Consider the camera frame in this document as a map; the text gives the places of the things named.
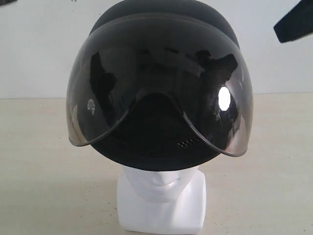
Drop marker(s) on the white mannequin head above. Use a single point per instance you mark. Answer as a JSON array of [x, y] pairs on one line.
[[162, 202]]

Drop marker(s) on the black helmet with tinted visor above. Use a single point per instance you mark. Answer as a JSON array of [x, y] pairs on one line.
[[160, 85]]

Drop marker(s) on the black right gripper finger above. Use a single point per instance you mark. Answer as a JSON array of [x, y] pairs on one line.
[[296, 24]]

